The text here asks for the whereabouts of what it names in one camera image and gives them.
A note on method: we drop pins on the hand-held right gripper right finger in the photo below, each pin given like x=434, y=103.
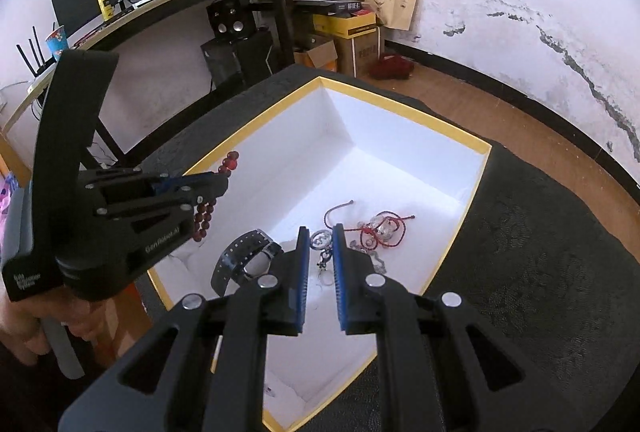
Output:
x=340, y=282

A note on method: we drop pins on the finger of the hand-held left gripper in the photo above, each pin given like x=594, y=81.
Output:
x=165, y=212
x=200, y=182

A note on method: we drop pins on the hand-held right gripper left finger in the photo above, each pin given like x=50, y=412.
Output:
x=300, y=282

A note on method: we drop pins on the small silver charm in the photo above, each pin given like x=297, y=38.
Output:
x=321, y=241

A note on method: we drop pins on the black watch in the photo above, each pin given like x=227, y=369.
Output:
x=232, y=257

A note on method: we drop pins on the yellow box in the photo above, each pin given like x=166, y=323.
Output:
x=400, y=161

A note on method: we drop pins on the person's left hand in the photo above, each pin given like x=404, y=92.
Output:
x=30, y=327

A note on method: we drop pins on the black router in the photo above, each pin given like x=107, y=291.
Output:
x=32, y=59

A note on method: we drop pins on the printed paper cup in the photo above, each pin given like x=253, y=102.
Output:
x=56, y=39

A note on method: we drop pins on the black computer case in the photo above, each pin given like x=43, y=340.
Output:
x=240, y=59

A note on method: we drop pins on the yellow bottle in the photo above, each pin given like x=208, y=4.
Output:
x=104, y=4

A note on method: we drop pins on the black speaker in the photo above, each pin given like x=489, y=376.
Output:
x=230, y=19

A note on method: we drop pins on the black desk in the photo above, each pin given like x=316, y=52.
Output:
x=150, y=9

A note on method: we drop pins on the open cardboard box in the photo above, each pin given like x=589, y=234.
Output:
x=315, y=52

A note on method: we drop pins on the brown cardboard box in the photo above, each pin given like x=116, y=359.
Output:
x=357, y=54

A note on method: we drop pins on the yellow carton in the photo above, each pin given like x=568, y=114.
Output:
x=347, y=25

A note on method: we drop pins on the red cloth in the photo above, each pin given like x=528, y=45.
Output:
x=392, y=66

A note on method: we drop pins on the flat black box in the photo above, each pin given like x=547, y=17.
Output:
x=345, y=5

